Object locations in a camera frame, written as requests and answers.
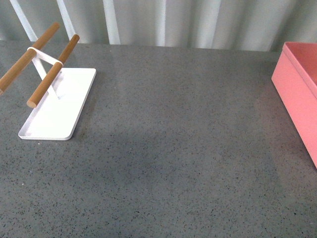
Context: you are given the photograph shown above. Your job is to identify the white towel rack wooden bars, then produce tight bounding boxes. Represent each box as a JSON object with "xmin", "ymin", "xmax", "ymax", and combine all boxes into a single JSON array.
[{"xmin": 0, "ymin": 22, "xmax": 97, "ymax": 141}]

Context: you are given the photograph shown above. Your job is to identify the white pleated curtain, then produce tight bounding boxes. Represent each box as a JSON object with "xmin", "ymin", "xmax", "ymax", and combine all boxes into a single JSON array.
[{"xmin": 0, "ymin": 0, "xmax": 317, "ymax": 52}]

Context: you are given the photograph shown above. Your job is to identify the pink plastic box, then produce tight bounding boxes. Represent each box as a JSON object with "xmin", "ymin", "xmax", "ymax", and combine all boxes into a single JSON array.
[{"xmin": 271, "ymin": 42, "xmax": 317, "ymax": 164}]

